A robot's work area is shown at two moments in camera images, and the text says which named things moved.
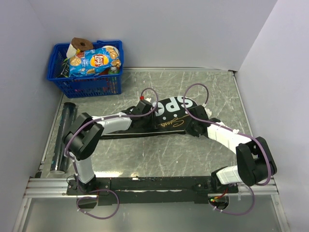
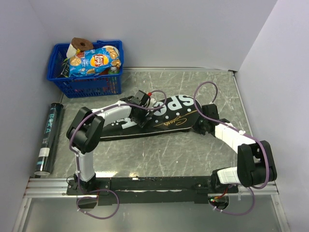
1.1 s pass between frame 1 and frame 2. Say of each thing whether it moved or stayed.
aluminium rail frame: stayed
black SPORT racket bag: stayed
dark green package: stayed
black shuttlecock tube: moved
